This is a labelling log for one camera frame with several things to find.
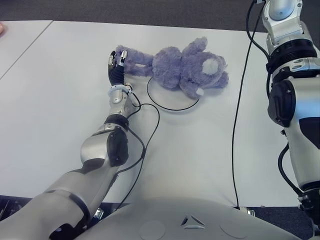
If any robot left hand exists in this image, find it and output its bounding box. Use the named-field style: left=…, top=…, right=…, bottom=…
left=107, top=49, right=129, bottom=88

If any purple plush doll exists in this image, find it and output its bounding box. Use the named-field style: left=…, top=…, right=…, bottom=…
left=114, top=36, right=230, bottom=99

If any white plate with black rim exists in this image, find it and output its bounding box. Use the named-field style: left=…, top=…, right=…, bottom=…
left=146, top=76, right=201, bottom=113

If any grey robot torso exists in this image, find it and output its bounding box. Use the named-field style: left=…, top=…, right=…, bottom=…
left=72, top=197, right=301, bottom=240

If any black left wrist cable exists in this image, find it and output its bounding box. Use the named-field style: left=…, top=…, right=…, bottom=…
left=109, top=93, right=160, bottom=210

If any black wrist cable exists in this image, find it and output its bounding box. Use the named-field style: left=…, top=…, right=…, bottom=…
left=109, top=93, right=160, bottom=210
left=231, top=0, right=272, bottom=210

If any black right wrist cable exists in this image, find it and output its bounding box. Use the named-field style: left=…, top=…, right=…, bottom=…
left=231, top=0, right=272, bottom=210

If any short black looped cable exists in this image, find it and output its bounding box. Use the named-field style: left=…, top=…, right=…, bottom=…
left=278, top=144, right=301, bottom=194

